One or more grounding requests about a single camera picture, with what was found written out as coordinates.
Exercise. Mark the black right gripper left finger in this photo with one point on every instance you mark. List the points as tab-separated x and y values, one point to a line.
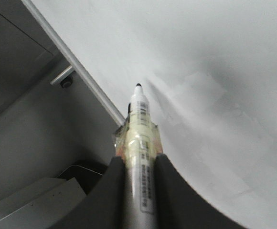
102	208

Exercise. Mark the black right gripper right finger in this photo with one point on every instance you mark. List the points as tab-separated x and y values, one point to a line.
179	206

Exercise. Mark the white whiteboard marker black tip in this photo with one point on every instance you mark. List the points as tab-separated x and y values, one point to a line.
135	145

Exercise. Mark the white whiteboard with aluminium frame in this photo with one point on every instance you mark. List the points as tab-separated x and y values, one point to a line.
209	71

